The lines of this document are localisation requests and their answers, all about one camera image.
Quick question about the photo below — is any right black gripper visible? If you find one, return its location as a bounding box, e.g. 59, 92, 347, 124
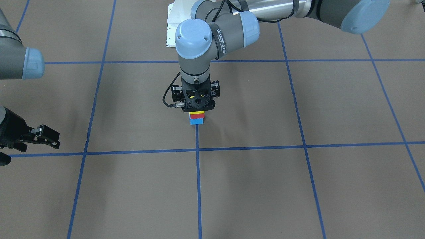
0, 107, 60, 150

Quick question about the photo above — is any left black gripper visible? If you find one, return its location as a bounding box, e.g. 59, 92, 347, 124
171, 77, 220, 104

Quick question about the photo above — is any red wooden block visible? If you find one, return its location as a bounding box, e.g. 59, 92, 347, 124
189, 113, 205, 120

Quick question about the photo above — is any blue wooden block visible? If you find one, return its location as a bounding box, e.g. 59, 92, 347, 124
189, 118, 204, 125

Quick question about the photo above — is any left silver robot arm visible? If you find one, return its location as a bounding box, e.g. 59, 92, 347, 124
167, 0, 390, 112

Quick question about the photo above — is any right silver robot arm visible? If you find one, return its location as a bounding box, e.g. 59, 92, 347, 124
0, 12, 60, 152

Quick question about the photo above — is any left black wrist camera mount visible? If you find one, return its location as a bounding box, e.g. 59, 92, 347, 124
182, 89, 216, 112

